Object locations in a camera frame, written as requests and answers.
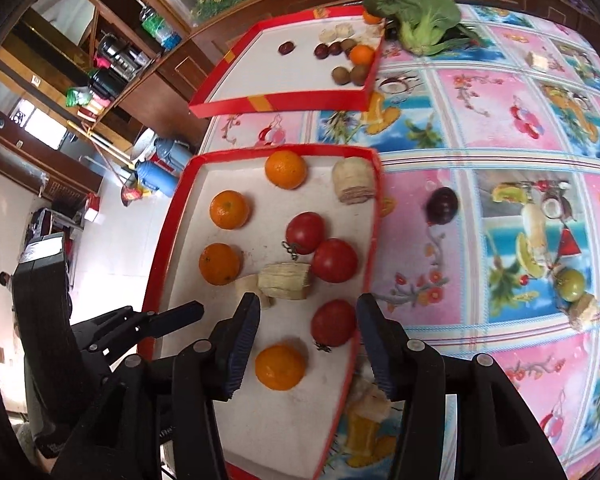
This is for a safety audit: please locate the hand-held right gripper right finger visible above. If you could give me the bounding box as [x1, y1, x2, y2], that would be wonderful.
[356, 293, 568, 480]

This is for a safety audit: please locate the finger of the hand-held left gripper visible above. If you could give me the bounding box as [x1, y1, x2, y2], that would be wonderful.
[72, 305, 156, 333]
[85, 301, 205, 361]

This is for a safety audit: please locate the red tomato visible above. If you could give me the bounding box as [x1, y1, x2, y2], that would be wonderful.
[310, 299, 357, 353]
[311, 238, 359, 284]
[281, 211, 327, 262]

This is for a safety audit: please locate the steel kettle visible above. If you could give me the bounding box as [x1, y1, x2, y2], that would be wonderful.
[97, 35, 151, 81]

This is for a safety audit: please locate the green round fruit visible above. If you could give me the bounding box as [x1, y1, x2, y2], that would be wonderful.
[553, 267, 587, 302]

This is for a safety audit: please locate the black thermos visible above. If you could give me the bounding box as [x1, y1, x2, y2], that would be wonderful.
[87, 67, 126, 101]

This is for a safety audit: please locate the green bok choy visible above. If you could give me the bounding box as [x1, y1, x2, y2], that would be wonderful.
[362, 0, 486, 57]

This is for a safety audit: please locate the blue thermos jug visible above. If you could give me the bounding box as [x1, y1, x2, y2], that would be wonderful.
[132, 160, 178, 197]

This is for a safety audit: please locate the red tray without tape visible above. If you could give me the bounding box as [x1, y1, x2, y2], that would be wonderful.
[142, 144, 383, 480]

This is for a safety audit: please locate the plastic water bottle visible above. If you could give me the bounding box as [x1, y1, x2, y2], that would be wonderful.
[140, 7, 181, 51]

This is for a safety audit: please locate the grey-blue thermos jug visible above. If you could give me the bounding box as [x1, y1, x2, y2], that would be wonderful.
[152, 137, 195, 171]

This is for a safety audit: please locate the red tray with orange tape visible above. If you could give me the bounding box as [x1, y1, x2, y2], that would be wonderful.
[188, 6, 386, 120]

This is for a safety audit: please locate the brown wooden cabinet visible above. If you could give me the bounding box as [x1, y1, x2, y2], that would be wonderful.
[0, 0, 546, 201]

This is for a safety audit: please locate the fruit-print tablecloth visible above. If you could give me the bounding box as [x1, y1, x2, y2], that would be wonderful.
[200, 2, 600, 480]

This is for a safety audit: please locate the corn husk piece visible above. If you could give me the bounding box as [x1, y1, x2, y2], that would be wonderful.
[235, 275, 276, 309]

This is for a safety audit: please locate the dark purple plum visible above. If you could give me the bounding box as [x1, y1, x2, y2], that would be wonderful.
[425, 186, 459, 226]

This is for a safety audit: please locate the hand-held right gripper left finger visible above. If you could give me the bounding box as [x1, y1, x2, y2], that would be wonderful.
[52, 291, 262, 480]

